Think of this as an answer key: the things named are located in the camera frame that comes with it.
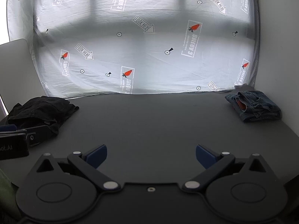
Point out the grey flat panel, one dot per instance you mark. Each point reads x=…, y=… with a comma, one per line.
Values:
x=16, y=74

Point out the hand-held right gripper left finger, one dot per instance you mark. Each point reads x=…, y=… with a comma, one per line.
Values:
x=97, y=155

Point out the folded blue jeans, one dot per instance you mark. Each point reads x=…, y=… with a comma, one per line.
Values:
x=255, y=106

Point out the black pants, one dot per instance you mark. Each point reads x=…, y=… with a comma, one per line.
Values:
x=46, y=112

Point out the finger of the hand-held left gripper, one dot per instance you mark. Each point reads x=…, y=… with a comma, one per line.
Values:
x=9, y=128
x=38, y=135

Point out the green cloth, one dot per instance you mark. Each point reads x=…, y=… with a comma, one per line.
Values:
x=5, y=196

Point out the white printed sheet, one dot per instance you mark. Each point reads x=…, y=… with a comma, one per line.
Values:
x=144, y=39

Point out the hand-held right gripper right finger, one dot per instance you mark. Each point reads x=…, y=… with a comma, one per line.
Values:
x=205, y=155

